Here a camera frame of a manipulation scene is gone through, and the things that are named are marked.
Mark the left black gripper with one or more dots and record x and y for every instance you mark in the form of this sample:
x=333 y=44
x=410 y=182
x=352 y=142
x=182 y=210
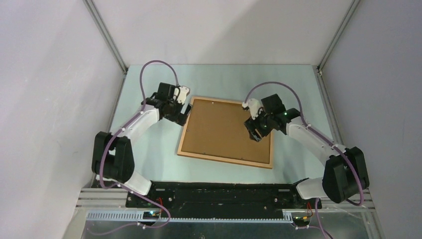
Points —
x=179 y=118

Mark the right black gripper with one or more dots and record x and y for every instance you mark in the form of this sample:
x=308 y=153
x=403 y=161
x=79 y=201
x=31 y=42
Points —
x=251 y=125

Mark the wooden picture frame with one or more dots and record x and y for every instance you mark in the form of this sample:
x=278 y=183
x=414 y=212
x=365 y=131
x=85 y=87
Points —
x=224 y=159

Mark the brown cardboard backing board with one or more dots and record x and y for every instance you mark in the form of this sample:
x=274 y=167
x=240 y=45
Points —
x=224 y=132

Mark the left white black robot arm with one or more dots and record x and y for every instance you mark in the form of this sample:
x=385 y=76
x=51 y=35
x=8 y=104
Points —
x=113 y=156

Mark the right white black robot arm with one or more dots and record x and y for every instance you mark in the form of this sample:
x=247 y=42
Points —
x=345 y=173

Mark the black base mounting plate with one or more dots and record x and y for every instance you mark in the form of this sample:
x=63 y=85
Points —
x=201 y=200

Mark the left aluminium corner profile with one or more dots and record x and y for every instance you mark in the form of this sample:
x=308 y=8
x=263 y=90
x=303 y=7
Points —
x=105 y=33

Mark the aluminium corner profile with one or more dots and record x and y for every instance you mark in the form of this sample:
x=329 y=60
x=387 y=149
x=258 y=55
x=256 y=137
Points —
x=338 y=34
x=105 y=33

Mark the right aluminium corner profile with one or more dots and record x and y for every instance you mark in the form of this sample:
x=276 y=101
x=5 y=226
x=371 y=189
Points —
x=338 y=34

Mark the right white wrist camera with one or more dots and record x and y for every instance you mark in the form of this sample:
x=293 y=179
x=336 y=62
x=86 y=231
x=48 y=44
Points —
x=254 y=107

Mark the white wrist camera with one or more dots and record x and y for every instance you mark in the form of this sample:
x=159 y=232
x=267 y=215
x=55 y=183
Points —
x=180 y=94
x=254 y=107

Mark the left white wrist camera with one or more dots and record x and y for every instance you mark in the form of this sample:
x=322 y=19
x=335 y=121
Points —
x=180 y=94

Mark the front aluminium rail frame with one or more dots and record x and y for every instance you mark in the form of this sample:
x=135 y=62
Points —
x=116 y=198

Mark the grey slotted cable duct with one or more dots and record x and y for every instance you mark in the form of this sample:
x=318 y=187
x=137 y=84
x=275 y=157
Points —
x=142 y=216

